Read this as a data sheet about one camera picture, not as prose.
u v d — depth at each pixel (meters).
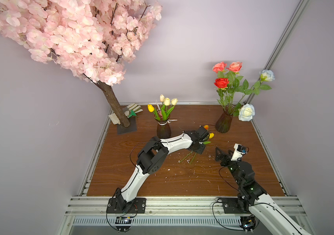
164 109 0.85
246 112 0.70
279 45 0.84
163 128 0.92
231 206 0.72
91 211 0.73
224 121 0.95
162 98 0.83
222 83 0.78
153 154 0.57
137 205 0.73
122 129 1.05
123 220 0.72
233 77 0.81
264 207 0.54
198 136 0.74
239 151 0.69
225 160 0.72
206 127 1.03
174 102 0.83
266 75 0.81
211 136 0.98
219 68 0.81
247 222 0.70
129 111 1.15
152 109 0.78
